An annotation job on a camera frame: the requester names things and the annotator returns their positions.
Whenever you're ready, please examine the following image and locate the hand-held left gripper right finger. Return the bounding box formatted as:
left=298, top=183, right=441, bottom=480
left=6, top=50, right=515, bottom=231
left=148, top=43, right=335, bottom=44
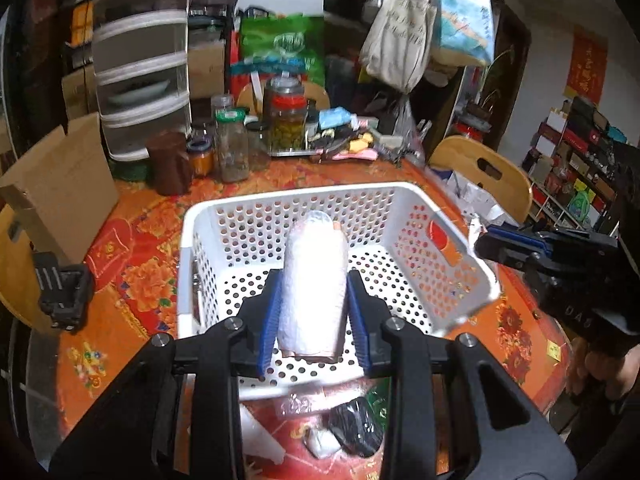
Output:
left=346, top=270, right=581, bottom=480

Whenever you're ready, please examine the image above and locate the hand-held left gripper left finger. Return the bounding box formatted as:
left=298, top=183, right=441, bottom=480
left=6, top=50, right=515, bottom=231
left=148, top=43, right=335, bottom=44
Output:
left=50, top=270, right=286, bottom=480

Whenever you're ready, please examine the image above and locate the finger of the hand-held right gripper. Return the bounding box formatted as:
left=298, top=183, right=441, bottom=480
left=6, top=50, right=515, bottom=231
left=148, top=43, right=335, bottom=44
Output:
left=482, top=223, right=566, bottom=256
left=472, top=234, right=546, bottom=273

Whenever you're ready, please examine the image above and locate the white towel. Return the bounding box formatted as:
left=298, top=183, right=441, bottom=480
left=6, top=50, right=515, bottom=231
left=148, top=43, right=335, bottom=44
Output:
left=277, top=211, right=349, bottom=363

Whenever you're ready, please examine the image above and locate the white perforated plastic basket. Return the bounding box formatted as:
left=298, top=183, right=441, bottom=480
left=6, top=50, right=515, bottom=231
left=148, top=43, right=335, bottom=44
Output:
left=177, top=181, right=502, bottom=403

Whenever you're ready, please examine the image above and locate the person's right hand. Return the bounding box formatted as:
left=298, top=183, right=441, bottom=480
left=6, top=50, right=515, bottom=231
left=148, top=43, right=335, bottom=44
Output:
left=566, top=337, right=640, bottom=403

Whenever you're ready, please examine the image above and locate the white and blue paper bag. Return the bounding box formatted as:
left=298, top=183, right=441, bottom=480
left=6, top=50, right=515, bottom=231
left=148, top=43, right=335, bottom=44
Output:
left=440, top=167, right=506, bottom=221

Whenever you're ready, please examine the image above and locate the shelf of boxes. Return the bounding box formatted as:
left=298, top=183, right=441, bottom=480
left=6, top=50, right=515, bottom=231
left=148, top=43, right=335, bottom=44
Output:
left=522, top=95, right=631, bottom=231

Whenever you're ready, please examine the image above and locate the clear plastic packet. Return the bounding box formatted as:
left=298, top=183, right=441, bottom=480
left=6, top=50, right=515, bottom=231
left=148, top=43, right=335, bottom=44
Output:
left=280, top=392, right=331, bottom=418

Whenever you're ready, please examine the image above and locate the black cloth in plastic bag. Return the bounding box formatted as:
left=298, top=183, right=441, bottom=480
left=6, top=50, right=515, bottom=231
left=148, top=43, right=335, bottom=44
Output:
left=327, top=396, right=385, bottom=458

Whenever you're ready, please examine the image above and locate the white plastic wrapper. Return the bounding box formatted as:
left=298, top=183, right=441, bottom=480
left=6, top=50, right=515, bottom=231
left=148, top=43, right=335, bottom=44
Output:
left=239, top=402, right=287, bottom=465

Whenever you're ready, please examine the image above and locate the small white packet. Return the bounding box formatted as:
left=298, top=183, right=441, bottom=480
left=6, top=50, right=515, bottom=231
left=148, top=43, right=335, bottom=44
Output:
left=302, top=427, right=341, bottom=458

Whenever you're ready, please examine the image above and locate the red floral tablecloth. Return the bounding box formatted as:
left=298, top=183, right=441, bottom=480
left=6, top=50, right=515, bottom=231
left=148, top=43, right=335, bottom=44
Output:
left=55, top=152, right=573, bottom=476

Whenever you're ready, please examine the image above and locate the potted green plant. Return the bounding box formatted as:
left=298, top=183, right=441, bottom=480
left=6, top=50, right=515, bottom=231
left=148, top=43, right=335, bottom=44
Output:
left=472, top=50, right=516, bottom=121

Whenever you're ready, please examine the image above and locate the clear plastic bag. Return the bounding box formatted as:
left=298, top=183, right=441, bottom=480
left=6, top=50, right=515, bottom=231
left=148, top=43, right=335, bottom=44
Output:
left=395, top=97, right=426, bottom=161

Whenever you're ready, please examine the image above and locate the small glass jar black lid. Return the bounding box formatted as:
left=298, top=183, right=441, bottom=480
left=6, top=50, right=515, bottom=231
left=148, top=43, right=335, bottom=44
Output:
left=246, top=122, right=273, bottom=171

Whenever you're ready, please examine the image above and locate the small blue lid jar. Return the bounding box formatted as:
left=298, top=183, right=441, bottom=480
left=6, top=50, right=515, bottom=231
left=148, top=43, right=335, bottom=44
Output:
left=187, top=137, right=217, bottom=177

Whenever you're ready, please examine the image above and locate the tall glass jar green lid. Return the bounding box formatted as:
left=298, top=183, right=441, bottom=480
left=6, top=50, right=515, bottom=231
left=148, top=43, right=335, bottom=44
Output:
left=215, top=108, right=250, bottom=183

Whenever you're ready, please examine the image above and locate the brown mug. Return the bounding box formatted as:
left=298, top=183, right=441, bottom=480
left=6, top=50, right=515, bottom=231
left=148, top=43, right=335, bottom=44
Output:
left=146, top=132, right=195, bottom=196

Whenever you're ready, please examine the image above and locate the pickle jar red lid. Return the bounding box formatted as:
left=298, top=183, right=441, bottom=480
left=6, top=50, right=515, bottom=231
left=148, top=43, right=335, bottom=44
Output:
left=270, top=95, right=308, bottom=153

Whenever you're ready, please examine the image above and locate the light blue packet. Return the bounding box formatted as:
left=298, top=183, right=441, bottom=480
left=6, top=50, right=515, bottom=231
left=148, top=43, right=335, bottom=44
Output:
left=318, top=106, right=358, bottom=131

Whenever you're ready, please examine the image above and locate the blue printed paper bag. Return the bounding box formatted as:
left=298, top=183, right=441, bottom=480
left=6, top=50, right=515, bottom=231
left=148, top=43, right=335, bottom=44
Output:
left=431, top=0, right=496, bottom=67

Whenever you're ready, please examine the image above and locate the dark glass jar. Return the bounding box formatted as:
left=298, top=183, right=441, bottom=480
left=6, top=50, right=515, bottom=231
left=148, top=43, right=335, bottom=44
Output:
left=263, top=76, right=306, bottom=106

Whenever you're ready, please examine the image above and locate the beige canvas tote bag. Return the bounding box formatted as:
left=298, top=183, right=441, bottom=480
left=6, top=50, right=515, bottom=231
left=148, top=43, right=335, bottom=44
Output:
left=360, top=0, right=437, bottom=93

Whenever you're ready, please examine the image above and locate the open cardboard box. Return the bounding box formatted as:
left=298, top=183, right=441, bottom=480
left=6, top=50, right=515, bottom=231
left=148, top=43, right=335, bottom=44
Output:
left=0, top=112, right=120, bottom=266

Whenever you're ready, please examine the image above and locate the brown cardboard box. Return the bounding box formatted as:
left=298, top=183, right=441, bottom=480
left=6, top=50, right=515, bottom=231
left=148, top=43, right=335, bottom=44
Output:
left=187, top=42, right=228, bottom=101

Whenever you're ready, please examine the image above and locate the green shopping bag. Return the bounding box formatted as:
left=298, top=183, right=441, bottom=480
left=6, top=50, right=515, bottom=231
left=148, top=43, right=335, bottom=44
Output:
left=239, top=12, right=326, bottom=86

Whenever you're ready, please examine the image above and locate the tiered grey food cover rack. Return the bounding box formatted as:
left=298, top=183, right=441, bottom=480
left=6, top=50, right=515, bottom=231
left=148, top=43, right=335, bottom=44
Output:
left=80, top=0, right=193, bottom=161

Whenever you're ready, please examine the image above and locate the dark glass cabinet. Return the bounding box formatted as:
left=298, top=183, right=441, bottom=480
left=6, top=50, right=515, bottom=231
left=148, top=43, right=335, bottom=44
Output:
left=0, top=0, right=96, bottom=161

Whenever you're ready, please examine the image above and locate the wooden chair with handle slot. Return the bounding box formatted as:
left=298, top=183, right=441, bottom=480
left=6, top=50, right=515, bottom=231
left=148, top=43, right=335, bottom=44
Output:
left=429, top=135, right=533, bottom=223
left=0, top=205, right=51, bottom=331
left=236, top=81, right=331, bottom=116

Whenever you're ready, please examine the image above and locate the red wall poster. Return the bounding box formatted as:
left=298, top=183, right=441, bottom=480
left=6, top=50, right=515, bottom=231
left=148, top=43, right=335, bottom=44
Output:
left=564, top=30, right=608, bottom=106

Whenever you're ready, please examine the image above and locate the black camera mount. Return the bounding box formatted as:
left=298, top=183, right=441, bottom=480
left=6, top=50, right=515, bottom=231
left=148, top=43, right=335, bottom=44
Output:
left=32, top=250, right=95, bottom=335

